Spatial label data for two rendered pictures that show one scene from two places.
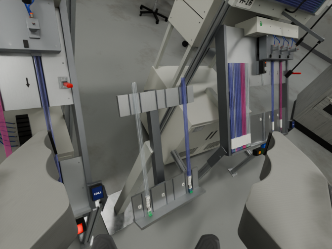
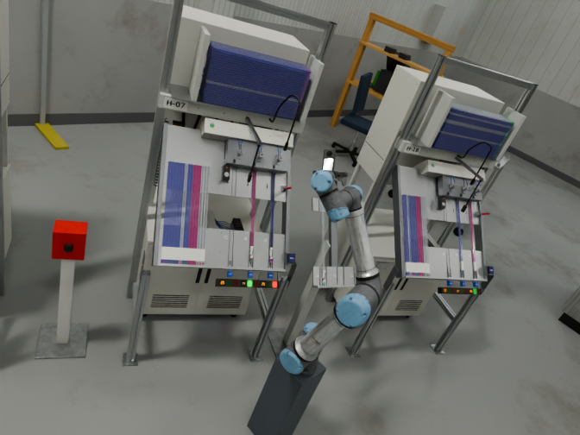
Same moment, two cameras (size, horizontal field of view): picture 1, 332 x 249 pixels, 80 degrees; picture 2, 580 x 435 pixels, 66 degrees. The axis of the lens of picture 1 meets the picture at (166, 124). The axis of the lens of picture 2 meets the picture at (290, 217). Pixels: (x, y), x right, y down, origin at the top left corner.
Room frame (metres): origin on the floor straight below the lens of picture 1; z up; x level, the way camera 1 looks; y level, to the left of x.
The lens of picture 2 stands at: (-1.58, -0.59, 2.15)
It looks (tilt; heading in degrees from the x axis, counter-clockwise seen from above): 30 degrees down; 23
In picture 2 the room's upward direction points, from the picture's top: 20 degrees clockwise
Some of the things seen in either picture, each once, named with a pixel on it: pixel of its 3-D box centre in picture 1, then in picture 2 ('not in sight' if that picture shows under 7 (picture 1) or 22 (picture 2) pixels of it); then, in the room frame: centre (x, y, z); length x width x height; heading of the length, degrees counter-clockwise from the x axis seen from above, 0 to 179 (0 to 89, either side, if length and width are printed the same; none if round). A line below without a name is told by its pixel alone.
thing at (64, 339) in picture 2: not in sight; (66, 288); (-0.45, 0.90, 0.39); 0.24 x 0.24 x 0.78; 50
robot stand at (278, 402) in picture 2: not in sight; (284, 398); (-0.05, -0.26, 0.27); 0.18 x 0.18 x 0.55; 77
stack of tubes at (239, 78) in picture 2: not in sight; (255, 82); (0.36, 0.66, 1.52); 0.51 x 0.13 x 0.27; 140
